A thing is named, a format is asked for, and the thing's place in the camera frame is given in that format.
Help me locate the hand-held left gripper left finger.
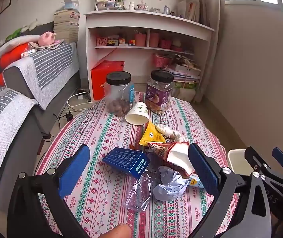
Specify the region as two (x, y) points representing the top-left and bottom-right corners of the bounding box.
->
(7, 144), (91, 238)

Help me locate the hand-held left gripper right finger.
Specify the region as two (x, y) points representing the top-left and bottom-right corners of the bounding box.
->
(188, 142), (272, 238)

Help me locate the white waste bin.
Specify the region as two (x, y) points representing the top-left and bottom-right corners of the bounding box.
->
(227, 149), (256, 177)

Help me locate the blue biscuit box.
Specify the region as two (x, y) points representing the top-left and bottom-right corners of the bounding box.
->
(102, 147), (151, 179)

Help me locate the white tissue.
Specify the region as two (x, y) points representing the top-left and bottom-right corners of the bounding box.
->
(156, 124), (189, 143)

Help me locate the person's left hand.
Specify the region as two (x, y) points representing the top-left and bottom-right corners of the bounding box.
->
(99, 223), (132, 238)

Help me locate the small yellow label packet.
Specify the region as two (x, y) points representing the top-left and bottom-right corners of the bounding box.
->
(187, 175), (205, 189)

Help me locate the red snack wrapper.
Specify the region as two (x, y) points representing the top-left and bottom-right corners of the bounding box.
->
(148, 141), (197, 179)

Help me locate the crumpled pale blue paper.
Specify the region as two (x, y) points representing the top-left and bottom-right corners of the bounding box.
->
(153, 166), (189, 201)

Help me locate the patterned tablecloth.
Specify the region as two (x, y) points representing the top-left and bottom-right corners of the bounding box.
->
(34, 92), (240, 238)

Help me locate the yellow snack packet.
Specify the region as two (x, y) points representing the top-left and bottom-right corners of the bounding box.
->
(139, 122), (166, 146)

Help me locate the grey sofa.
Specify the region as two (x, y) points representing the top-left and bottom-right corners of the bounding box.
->
(0, 21), (81, 212)

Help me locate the clear plastic wrapper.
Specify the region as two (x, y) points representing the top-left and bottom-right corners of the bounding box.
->
(122, 162), (164, 212)

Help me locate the white plastic bag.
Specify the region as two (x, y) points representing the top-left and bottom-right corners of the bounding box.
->
(178, 82), (198, 102)

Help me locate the white paper cup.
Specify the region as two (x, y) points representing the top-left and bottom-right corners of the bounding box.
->
(125, 102), (150, 126)

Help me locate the clear jar with blue label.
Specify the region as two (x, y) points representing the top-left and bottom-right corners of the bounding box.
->
(103, 71), (135, 117)

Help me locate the clear jar with purple label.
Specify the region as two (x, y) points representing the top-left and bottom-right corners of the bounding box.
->
(145, 70), (175, 114)

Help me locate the striped seat blanket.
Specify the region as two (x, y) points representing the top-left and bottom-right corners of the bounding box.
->
(0, 87), (39, 217)

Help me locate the red gift box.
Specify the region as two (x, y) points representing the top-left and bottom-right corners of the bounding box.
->
(91, 60), (125, 101)

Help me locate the pile of papers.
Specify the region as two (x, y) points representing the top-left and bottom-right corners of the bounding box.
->
(165, 55), (202, 83)

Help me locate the striped armrest blanket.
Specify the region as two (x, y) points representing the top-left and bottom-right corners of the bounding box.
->
(3, 42), (80, 111)

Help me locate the pink basket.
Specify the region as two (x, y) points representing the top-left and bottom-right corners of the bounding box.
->
(159, 39), (173, 50)
(153, 53), (171, 68)

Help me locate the red pillow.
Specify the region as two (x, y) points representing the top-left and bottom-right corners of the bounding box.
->
(0, 43), (31, 85)

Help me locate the pink plush toy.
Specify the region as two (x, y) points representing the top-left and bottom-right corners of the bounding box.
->
(38, 31), (58, 46)

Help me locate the pink cup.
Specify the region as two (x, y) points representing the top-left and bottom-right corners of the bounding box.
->
(135, 33), (147, 47)
(149, 33), (160, 48)

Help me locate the white pillow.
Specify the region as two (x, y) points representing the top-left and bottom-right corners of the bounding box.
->
(0, 35), (42, 64)

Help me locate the stack of books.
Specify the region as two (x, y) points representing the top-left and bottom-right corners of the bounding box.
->
(54, 10), (80, 44)

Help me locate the green plush toy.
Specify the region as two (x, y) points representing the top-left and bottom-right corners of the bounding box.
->
(6, 26), (30, 41)

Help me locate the row of upright books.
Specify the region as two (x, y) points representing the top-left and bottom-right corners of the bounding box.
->
(177, 0), (202, 23)

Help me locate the white shelf unit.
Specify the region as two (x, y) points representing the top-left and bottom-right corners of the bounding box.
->
(84, 0), (215, 103)

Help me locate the pale curtain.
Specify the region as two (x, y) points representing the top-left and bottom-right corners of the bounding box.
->
(193, 0), (225, 103)

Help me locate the pale blue tissue box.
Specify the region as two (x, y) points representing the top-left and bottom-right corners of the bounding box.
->
(62, 0), (79, 11)

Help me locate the potted plant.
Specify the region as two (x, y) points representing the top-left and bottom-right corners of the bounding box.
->
(114, 0), (128, 10)

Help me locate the white cable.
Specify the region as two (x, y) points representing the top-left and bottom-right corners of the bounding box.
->
(67, 93), (93, 111)

